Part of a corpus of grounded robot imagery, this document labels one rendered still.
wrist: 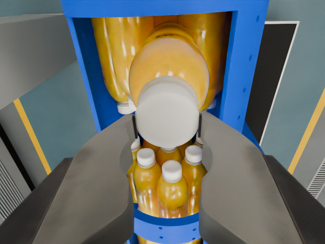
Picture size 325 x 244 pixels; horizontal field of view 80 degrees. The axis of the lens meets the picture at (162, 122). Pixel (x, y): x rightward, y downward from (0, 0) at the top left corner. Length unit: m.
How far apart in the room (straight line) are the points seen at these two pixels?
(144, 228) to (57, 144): 1.79
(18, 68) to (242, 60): 1.00
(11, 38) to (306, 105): 1.95
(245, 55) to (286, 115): 1.67
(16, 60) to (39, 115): 0.98
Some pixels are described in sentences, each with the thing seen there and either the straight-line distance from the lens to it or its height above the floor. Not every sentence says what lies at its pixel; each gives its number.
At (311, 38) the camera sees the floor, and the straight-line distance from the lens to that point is 1.73.
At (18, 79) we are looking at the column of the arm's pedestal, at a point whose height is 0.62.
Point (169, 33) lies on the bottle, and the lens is 0.19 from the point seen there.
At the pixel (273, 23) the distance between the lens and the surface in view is 1.42.
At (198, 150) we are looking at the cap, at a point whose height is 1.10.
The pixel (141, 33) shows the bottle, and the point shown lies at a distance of 0.30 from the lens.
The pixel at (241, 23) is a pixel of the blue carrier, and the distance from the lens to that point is 0.24.
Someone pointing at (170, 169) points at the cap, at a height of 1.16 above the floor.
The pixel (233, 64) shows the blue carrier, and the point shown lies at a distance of 0.25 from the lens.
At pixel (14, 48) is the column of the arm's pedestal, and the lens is 1.12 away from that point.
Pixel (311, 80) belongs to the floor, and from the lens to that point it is 1.85.
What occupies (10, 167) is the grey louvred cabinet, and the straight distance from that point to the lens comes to 2.38.
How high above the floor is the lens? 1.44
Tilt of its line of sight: 58 degrees down
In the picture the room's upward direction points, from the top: 176 degrees counter-clockwise
